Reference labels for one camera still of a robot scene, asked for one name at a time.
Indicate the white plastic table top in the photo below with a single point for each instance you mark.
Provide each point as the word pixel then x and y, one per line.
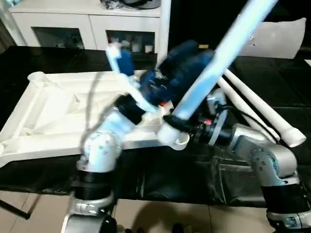
pixel 48 111

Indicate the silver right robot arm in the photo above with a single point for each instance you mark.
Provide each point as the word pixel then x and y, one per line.
pixel 262 165

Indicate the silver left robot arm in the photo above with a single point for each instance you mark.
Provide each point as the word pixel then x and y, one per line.
pixel 102 155

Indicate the small white jar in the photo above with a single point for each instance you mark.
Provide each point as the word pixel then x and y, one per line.
pixel 148 48

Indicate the black box with yellow label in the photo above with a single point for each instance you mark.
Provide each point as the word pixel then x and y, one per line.
pixel 194 22

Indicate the white plastic bag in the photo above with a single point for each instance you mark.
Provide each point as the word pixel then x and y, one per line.
pixel 286 41

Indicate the dark grey robot foot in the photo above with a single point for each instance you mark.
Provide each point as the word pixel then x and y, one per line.
pixel 119 229
pixel 181 228

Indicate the white flat board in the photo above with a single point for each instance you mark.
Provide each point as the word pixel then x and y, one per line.
pixel 308 62

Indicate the white cabinet with glass doors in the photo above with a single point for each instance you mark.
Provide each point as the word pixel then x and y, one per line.
pixel 58 22

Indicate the black stand leg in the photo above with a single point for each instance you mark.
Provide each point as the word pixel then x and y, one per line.
pixel 14 208

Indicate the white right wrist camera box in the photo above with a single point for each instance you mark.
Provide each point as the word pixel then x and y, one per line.
pixel 217 104

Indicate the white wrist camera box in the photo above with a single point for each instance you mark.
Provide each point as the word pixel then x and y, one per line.
pixel 217 104
pixel 126 73

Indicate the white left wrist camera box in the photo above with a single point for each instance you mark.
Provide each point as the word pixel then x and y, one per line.
pixel 126 73

